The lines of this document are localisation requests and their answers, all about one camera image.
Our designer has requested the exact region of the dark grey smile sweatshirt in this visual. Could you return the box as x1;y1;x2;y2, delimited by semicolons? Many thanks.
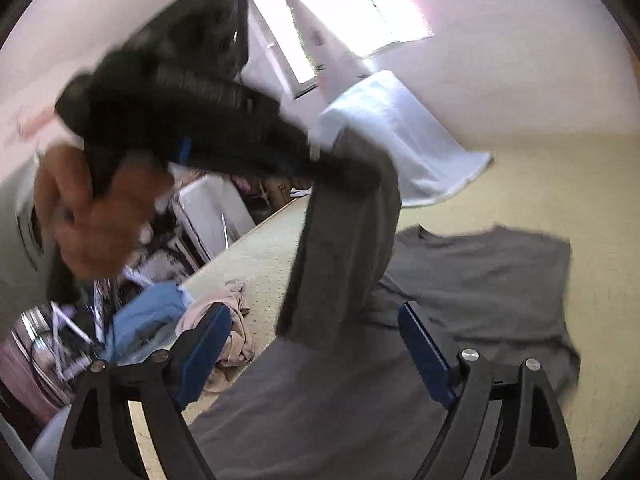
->
191;130;579;479

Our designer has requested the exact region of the light blue blanket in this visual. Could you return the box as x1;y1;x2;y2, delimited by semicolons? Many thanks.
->
311;70;492;208

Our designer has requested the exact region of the window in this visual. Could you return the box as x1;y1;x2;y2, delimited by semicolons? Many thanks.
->
250;0;433;99

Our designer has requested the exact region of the pink garment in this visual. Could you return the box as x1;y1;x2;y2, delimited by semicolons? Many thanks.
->
175;280;255;394

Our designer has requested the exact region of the pineapple print curtain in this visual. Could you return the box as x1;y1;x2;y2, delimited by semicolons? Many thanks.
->
285;0;372;103

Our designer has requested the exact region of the blue garment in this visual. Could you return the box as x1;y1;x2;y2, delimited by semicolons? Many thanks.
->
99;282;193;365

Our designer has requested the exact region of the white bicycle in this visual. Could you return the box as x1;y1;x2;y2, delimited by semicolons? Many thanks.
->
19;263;151;391

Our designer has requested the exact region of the person left hand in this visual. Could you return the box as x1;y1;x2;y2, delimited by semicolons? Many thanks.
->
34;144;174;280

